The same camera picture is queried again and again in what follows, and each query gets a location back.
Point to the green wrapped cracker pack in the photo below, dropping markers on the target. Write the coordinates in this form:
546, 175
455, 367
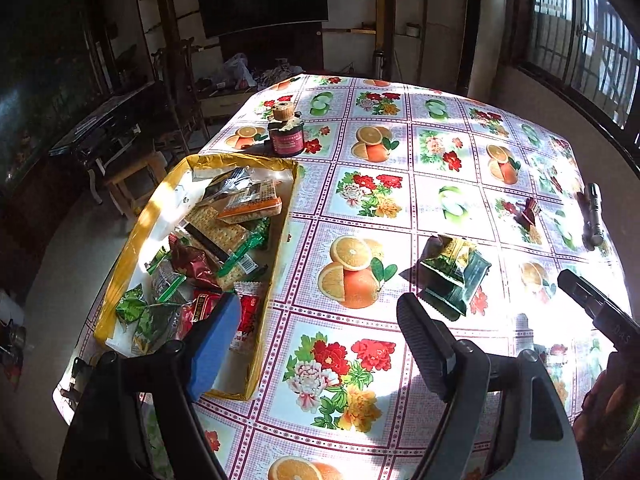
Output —
230, 247

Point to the dark wooden bench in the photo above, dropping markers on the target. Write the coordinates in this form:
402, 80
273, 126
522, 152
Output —
107, 132

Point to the red gold snack packet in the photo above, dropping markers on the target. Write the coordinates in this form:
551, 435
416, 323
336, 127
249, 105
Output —
197, 310

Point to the wooden stool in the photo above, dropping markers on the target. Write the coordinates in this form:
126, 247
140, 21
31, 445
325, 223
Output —
132, 179

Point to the orange cracker package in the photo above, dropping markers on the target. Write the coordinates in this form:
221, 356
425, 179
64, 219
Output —
259, 200

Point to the green leaf snack packet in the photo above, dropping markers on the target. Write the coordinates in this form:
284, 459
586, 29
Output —
153, 324

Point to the barred window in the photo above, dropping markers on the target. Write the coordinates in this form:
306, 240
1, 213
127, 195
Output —
585, 47

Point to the yellow green snack packet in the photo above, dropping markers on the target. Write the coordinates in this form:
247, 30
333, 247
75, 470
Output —
448, 257

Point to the clear green-edged snack packet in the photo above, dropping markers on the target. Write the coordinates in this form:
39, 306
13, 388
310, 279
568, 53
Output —
166, 283

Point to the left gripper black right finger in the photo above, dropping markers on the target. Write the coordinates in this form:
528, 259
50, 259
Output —
430, 348

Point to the red white snack packet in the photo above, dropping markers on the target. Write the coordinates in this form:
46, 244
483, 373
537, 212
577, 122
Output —
252, 297

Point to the dark foil snack packet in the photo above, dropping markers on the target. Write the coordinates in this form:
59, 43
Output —
226, 185

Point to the yellow edged cardboard box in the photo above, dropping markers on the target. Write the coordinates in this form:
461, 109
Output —
173, 199

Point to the floral fruit print tablecloth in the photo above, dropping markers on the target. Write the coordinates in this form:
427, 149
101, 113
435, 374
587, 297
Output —
385, 166

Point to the dark red foil snack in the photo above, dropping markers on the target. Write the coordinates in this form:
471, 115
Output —
193, 263

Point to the dark green snack packet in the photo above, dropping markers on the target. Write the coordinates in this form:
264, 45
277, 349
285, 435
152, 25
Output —
449, 289

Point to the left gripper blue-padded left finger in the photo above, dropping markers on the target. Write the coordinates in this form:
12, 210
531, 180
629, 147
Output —
208, 343

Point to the dark jar with cork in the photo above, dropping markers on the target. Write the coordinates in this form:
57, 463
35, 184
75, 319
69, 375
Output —
286, 130

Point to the black flashlight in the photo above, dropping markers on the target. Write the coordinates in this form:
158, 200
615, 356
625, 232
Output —
590, 203

